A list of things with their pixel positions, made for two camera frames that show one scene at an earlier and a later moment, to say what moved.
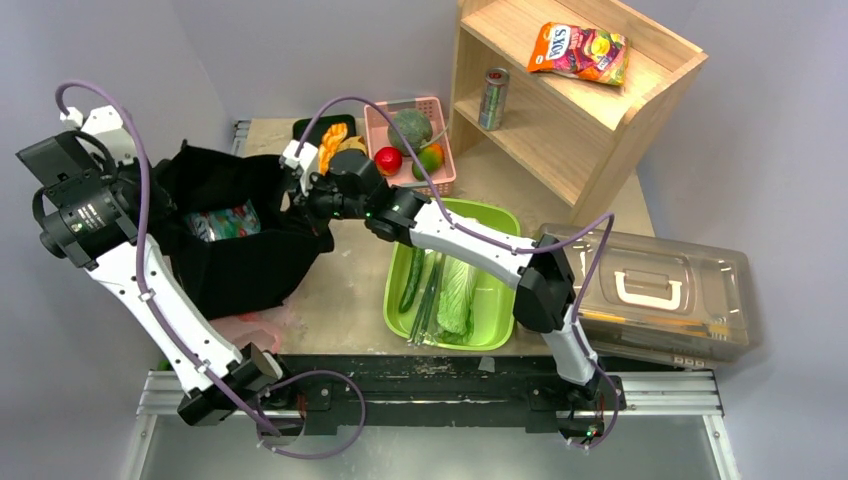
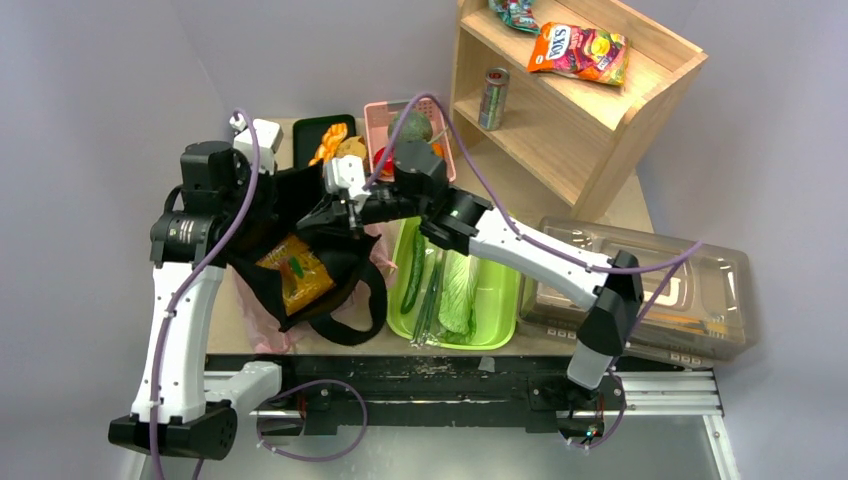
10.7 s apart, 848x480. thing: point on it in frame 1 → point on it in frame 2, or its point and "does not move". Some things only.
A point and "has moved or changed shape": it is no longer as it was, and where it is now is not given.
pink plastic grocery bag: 263,328 → 352,307
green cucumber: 412,279 does not move
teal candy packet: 224,224 has moved or changed shape
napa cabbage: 456,306 does not move
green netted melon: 416,128 does not move
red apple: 388,160 does not move
